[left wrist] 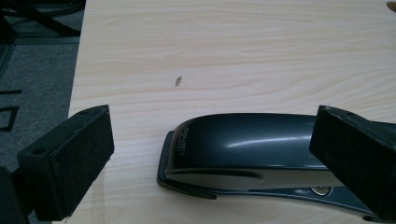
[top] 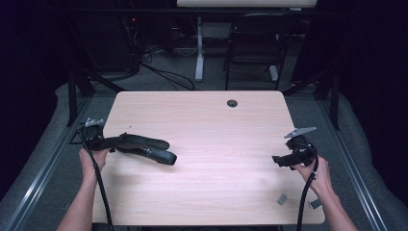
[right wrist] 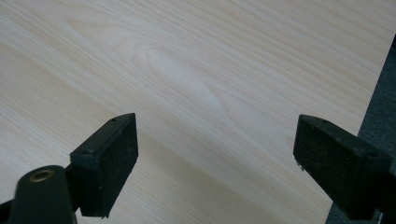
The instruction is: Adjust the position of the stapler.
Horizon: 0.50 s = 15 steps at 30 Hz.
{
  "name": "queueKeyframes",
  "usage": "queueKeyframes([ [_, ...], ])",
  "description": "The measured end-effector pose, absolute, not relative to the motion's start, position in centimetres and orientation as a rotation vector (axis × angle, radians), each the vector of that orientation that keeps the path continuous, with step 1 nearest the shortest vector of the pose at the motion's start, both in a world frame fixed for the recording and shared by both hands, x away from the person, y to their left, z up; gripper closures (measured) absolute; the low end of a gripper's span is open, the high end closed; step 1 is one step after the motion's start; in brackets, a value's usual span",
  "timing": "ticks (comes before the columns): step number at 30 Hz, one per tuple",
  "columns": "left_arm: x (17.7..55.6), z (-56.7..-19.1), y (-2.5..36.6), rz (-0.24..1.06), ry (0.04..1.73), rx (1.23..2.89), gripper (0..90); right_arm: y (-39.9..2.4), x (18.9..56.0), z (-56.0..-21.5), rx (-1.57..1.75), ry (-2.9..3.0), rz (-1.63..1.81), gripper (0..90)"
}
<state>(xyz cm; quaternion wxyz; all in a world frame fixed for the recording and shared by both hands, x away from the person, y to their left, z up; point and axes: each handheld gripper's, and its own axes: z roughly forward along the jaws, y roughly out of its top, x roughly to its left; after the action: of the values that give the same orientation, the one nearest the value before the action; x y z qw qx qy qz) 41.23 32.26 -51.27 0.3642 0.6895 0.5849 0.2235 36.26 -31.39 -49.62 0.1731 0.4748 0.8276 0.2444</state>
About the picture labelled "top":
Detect person's right hand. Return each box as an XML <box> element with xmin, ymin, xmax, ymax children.
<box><xmin>292</xmin><ymin>156</ymin><xmax>333</xmax><ymax>197</ymax></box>

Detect dark equipment with red light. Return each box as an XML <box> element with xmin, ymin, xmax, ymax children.
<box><xmin>119</xmin><ymin>13</ymin><xmax>143</xmax><ymax>66</ymax></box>

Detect black chair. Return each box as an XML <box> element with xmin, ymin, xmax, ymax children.
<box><xmin>222</xmin><ymin>13</ymin><xmax>298</xmax><ymax>91</ymax></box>

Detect black metal stand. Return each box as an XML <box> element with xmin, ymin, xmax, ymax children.
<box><xmin>282</xmin><ymin>67</ymin><xmax>342</xmax><ymax>131</ymax></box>
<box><xmin>65</xmin><ymin>67</ymin><xmax>127</xmax><ymax>127</ymax></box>

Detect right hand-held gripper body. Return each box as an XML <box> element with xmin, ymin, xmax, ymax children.
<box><xmin>283</xmin><ymin>126</ymin><xmax>319</xmax><ymax>167</ymax></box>

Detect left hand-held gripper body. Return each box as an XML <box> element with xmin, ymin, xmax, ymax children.
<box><xmin>79</xmin><ymin>117</ymin><xmax>106</xmax><ymax>151</ymax></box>

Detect black stapler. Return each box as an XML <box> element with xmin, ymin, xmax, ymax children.
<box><xmin>115</xmin><ymin>132</ymin><xmax>178</xmax><ymax>167</ymax></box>

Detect person's left hand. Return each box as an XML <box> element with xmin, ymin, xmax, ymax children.
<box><xmin>78</xmin><ymin>147</ymin><xmax>111</xmax><ymax>181</ymax></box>

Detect white desk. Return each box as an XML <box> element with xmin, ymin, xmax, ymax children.
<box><xmin>175</xmin><ymin>0</ymin><xmax>319</xmax><ymax>83</ymax></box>

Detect left hand-held gripper black cable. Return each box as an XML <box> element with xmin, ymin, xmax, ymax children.
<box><xmin>78</xmin><ymin>128</ymin><xmax>115</xmax><ymax>231</ymax></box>

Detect hand-held gripper black cable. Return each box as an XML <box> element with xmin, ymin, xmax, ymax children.
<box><xmin>295</xmin><ymin>153</ymin><xmax>319</xmax><ymax>231</ymax></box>
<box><xmin>78</xmin><ymin>128</ymin><xmax>115</xmax><ymax>231</ymax></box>

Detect aluminium floor rail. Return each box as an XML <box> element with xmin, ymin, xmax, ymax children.
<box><xmin>317</xmin><ymin>95</ymin><xmax>390</xmax><ymax>231</ymax></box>
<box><xmin>2</xmin><ymin>95</ymin><xmax>93</xmax><ymax>231</ymax></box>

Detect black floor cables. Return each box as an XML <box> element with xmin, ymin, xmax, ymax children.
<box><xmin>138</xmin><ymin>44</ymin><xmax>200</xmax><ymax>92</ymax></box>

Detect right hand-held gripper black cable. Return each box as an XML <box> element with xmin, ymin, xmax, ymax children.
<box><xmin>295</xmin><ymin>153</ymin><xmax>319</xmax><ymax>231</ymax></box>

